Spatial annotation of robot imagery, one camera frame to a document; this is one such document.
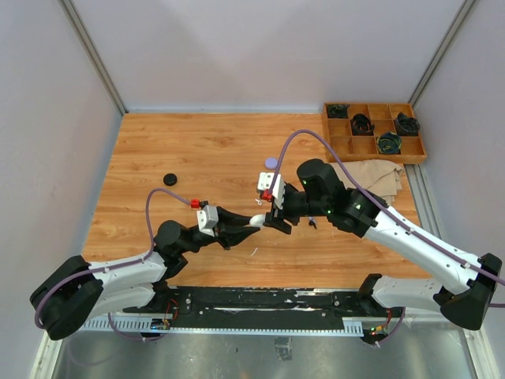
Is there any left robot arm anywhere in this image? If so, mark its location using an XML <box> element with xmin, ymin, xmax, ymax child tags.
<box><xmin>29</xmin><ymin>206</ymin><xmax>265</xmax><ymax>340</ymax></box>

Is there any rolled black tie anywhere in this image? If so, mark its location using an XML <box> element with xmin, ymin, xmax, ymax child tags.
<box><xmin>394</xmin><ymin>112</ymin><xmax>420</xmax><ymax>137</ymax></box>
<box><xmin>350</xmin><ymin>114</ymin><xmax>375</xmax><ymax>136</ymax></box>

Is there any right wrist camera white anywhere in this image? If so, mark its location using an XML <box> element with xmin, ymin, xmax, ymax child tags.
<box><xmin>256</xmin><ymin>172</ymin><xmax>286</xmax><ymax>210</ymax></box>

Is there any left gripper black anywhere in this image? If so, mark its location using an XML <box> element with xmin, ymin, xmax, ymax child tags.
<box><xmin>179</xmin><ymin>207</ymin><xmax>261</xmax><ymax>254</ymax></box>

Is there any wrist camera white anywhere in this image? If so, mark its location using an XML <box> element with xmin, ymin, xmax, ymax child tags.
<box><xmin>256</xmin><ymin>172</ymin><xmax>286</xmax><ymax>210</ymax></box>
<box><xmin>196</xmin><ymin>205</ymin><xmax>219</xmax><ymax>237</ymax></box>

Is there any rolled black tie centre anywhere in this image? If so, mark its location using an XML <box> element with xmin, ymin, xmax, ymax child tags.
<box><xmin>350</xmin><ymin>114</ymin><xmax>375</xmax><ymax>136</ymax></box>

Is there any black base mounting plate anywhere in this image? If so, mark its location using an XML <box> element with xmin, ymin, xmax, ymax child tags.
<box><xmin>124</xmin><ymin>287</ymin><xmax>402</xmax><ymax>332</ymax></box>

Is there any wooden compartment tray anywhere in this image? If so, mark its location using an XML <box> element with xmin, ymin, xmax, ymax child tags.
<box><xmin>321</xmin><ymin>102</ymin><xmax>427</xmax><ymax>164</ymax></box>

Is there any rolled black tie right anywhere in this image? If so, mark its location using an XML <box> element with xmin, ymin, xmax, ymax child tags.
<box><xmin>394</xmin><ymin>112</ymin><xmax>420</xmax><ymax>137</ymax></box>

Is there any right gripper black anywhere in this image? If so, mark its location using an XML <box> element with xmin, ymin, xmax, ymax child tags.
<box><xmin>263</xmin><ymin>183</ymin><xmax>330</xmax><ymax>232</ymax></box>

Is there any beige folded cloth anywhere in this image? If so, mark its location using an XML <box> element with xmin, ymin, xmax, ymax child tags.
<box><xmin>343</xmin><ymin>159</ymin><xmax>404</xmax><ymax>205</ymax></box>

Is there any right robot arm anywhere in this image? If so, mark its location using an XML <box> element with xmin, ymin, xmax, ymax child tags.
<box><xmin>257</xmin><ymin>159</ymin><xmax>502</xmax><ymax>330</ymax></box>

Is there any rolled dark tie top-left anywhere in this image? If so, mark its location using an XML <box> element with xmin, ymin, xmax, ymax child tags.
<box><xmin>326</xmin><ymin>103</ymin><xmax>350</xmax><ymax>119</ymax></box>

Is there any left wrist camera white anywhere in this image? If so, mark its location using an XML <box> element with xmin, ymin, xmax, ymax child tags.
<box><xmin>196</xmin><ymin>205</ymin><xmax>219</xmax><ymax>237</ymax></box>

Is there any black earbud charging case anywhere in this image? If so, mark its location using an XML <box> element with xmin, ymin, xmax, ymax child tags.
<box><xmin>163</xmin><ymin>173</ymin><xmax>178</xmax><ymax>186</ymax></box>

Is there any white earbud charging case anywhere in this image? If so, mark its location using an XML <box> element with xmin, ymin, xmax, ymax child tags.
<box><xmin>249</xmin><ymin>214</ymin><xmax>266</xmax><ymax>228</ymax></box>

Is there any rolled blue patterned tie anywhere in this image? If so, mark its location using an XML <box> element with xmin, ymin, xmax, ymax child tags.
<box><xmin>376</xmin><ymin>132</ymin><xmax>402</xmax><ymax>155</ymax></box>

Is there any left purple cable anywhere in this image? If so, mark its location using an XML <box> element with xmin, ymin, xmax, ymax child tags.
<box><xmin>35</xmin><ymin>188</ymin><xmax>208</xmax><ymax>343</ymax></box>

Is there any purple earbud charging case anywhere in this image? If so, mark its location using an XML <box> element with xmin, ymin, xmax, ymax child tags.
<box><xmin>264</xmin><ymin>157</ymin><xmax>279</xmax><ymax>170</ymax></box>

